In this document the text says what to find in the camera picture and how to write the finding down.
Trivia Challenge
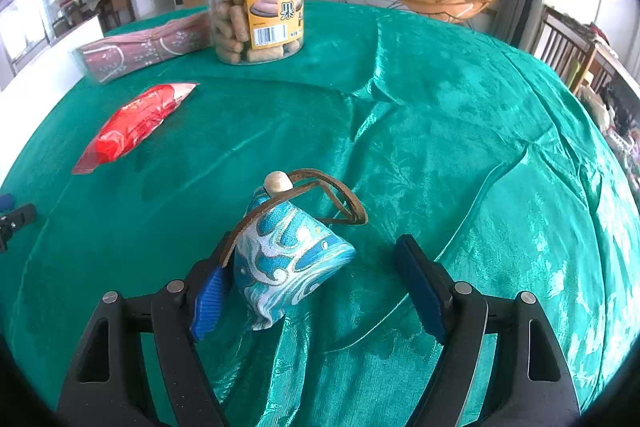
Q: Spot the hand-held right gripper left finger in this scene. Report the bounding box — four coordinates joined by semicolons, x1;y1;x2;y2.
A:
56;252;237;427

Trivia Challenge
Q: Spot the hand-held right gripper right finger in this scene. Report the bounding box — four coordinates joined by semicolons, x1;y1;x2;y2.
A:
393;234;582;427

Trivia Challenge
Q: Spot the blue patterned pouch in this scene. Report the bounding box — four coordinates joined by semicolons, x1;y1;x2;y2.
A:
220;168;370;333

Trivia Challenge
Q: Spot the red snack packet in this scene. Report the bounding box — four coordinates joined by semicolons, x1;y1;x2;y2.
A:
71;82;201;176

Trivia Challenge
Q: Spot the green tablecloth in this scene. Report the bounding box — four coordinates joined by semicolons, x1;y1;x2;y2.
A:
0;0;640;427

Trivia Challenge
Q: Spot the pink cloth in clear bag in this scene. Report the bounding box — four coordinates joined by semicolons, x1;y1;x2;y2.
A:
74;11;214;86

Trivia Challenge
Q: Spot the brown dining chair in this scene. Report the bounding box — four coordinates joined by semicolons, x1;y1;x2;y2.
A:
99;0;137;31

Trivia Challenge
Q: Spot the wooden chair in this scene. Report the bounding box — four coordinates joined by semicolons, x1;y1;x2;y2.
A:
531;4;614;96

